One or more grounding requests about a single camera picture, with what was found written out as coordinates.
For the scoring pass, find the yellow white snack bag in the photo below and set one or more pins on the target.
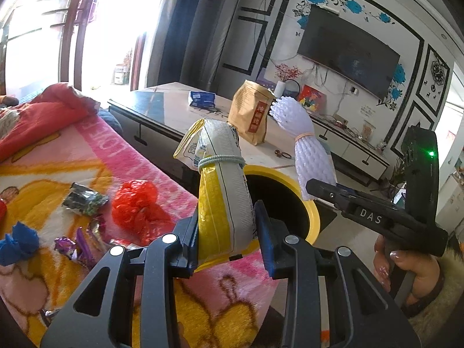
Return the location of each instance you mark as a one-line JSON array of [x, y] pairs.
[[221, 195]]

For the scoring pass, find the coffee table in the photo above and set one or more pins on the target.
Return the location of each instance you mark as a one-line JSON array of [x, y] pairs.
[[170, 105]]

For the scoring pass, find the small picture frame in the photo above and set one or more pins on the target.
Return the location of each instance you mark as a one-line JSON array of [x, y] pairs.
[[368, 131]]

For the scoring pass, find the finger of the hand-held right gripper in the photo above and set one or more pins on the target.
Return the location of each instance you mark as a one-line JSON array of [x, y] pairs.
[[322, 192], [347, 190]]

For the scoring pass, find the brown paper bag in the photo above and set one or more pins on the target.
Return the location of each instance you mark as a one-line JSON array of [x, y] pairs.
[[250, 112]]

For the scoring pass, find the purple wrapper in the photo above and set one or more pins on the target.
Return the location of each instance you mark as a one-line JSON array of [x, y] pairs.
[[81, 248]]

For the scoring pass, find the white television cabinet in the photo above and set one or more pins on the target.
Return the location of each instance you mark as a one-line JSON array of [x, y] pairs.
[[359, 152]]

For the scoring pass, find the black television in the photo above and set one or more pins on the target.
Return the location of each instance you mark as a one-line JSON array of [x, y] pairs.
[[348, 50]]

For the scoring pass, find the red quilt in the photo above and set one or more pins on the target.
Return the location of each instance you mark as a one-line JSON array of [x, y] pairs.
[[43, 119]]

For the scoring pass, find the white plastic container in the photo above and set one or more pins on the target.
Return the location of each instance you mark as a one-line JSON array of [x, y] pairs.
[[120, 75]]

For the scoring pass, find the red wrapper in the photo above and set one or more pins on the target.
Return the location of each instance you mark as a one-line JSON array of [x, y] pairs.
[[2, 210]]

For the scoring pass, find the blue crumpled bag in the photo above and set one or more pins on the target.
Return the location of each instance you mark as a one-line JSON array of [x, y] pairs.
[[18, 243]]

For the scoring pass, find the red plastic bag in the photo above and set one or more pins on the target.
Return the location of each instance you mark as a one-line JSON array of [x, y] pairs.
[[137, 206]]

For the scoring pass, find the white vase with red flowers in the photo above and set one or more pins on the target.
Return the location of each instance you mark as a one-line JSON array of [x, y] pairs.
[[279, 89]]

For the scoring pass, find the brown window frame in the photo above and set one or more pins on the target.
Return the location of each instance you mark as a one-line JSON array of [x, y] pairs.
[[74, 29]]

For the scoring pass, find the black wall clock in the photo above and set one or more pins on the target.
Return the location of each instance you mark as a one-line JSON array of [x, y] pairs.
[[437, 71]]

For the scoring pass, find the person's right forearm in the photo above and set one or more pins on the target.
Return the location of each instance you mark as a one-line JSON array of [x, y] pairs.
[[442, 304]]

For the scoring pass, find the red gift box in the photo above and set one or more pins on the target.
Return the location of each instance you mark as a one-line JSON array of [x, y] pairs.
[[311, 98]]

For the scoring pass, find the dark blue curtain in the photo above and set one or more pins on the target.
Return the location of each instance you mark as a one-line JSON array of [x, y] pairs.
[[177, 25]]

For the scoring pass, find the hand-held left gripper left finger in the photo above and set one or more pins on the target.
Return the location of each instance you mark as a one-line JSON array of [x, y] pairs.
[[192, 237]]

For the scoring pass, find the yellow trash bin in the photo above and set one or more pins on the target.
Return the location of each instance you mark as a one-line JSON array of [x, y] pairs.
[[314, 221]]

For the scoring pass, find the round black frame ornament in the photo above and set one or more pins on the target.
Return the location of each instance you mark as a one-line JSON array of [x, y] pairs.
[[292, 87]]

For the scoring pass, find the white foam net bundle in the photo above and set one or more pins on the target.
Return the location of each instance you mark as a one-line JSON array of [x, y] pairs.
[[311, 159]]

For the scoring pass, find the dark green wrapper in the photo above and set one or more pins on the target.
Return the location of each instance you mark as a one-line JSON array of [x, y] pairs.
[[85, 198]]

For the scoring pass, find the person's right hand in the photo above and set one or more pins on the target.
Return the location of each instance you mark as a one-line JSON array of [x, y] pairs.
[[417, 268]]

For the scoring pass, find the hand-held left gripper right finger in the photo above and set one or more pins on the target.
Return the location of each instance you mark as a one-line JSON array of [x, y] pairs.
[[264, 241]]

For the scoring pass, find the blue packet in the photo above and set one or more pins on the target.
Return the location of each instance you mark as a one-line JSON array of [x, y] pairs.
[[202, 98]]

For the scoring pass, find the grey standing air conditioner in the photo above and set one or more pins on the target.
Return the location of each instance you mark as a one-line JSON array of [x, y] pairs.
[[217, 43]]

